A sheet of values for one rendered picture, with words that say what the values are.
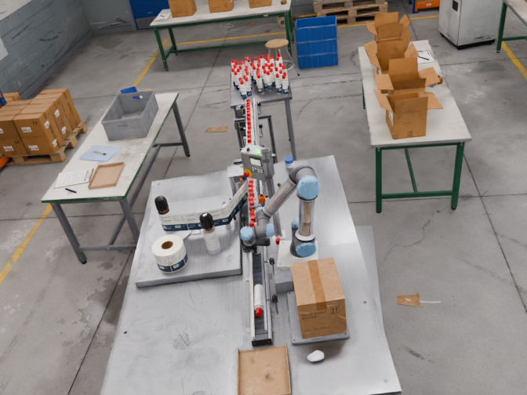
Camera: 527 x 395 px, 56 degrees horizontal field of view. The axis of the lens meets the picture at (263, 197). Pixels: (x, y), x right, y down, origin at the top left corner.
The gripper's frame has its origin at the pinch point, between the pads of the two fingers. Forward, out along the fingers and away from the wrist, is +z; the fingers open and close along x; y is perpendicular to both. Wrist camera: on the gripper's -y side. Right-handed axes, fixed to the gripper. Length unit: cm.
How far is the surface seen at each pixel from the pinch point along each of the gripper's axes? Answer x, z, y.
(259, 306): 39.4, -21.9, 0.1
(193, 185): -78, 57, 50
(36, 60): -497, 352, 371
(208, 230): -14.1, -8.4, 27.8
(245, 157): -49, -30, -2
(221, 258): 0.7, 6.0, 23.5
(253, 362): 69, -28, 5
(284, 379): 80, -34, -10
